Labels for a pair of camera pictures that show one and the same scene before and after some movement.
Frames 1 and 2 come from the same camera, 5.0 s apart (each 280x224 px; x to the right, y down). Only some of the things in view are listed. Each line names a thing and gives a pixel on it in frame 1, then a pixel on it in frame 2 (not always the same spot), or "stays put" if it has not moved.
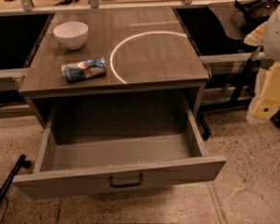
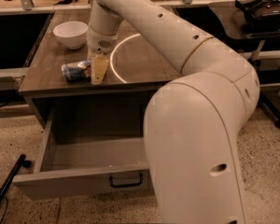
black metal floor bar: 21,163 stays put
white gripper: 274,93 → 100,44
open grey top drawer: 69,164 stays put
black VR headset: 254,7 stays put
